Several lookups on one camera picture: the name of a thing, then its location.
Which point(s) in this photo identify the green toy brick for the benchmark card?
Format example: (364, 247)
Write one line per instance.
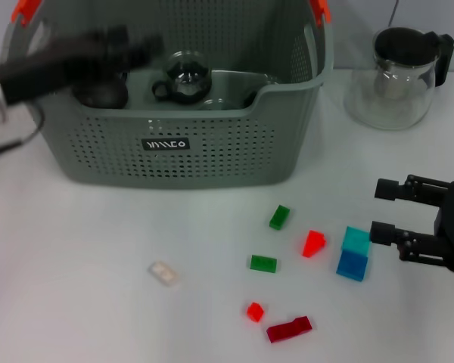
(280, 217)
(263, 263)

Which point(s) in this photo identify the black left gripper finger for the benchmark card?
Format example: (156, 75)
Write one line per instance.
(136, 53)
(120, 37)

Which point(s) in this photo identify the glass pitcher with black lid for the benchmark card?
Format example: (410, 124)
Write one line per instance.
(386, 102)

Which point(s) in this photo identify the white toy brick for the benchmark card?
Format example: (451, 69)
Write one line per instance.
(164, 274)

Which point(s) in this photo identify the dark clay teapot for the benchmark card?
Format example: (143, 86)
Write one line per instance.
(106, 94)

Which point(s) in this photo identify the red-orange wedge toy brick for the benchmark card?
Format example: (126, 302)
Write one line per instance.
(310, 245)

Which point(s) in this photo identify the grey-green perforated storage basket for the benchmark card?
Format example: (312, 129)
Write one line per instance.
(212, 159)

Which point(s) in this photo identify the glass teacup with black sleeve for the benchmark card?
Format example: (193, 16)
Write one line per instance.
(187, 81)
(251, 98)
(217, 104)

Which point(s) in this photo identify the teal toy brick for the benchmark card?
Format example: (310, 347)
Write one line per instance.
(355, 239)

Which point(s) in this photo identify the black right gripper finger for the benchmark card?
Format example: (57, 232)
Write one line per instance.
(384, 232)
(387, 189)

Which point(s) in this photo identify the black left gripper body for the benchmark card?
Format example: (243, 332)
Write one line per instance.
(53, 68)

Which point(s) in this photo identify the small red toy brick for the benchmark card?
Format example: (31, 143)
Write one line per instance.
(255, 312)

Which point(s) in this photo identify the blue toy brick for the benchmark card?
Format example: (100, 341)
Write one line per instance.
(352, 266)

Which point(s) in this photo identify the dark red long toy brick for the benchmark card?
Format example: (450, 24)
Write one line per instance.
(287, 329)

